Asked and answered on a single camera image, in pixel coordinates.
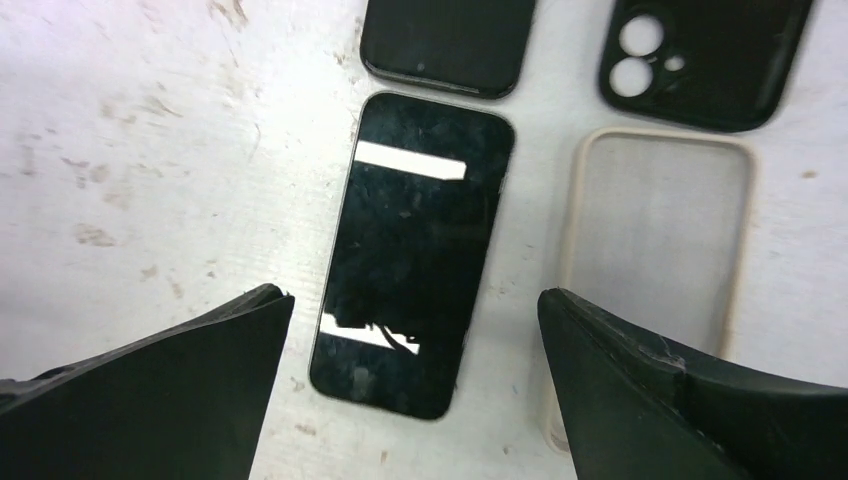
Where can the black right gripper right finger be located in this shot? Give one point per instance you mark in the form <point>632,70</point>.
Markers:
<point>637,405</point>

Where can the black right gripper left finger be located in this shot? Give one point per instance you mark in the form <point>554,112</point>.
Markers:
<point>188,402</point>

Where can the beige translucent phone case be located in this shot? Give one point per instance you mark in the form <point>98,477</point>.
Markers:
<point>655,229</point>

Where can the black phone case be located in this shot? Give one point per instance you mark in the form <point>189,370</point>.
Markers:
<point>720,65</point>

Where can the black phone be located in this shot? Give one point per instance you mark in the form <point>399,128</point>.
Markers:
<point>474,48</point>

